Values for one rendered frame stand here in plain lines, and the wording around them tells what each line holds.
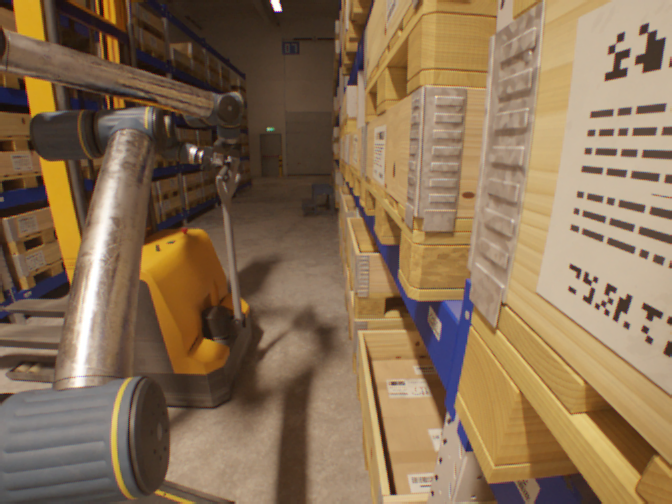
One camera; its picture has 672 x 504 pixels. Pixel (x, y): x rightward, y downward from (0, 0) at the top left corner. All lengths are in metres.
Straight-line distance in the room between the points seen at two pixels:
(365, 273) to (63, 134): 1.23
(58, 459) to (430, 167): 0.69
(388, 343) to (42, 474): 1.29
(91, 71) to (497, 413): 1.16
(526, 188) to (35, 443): 0.67
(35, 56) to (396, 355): 1.67
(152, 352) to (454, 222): 1.73
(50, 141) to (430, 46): 1.03
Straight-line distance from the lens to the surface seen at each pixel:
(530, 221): 0.22
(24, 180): 3.93
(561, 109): 0.21
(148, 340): 1.94
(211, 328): 2.14
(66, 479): 0.64
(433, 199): 0.51
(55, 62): 1.14
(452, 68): 0.53
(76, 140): 1.17
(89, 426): 0.61
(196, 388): 2.02
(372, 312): 1.59
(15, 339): 2.72
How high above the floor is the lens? 1.43
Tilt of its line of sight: 18 degrees down
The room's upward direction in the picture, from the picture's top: straight up
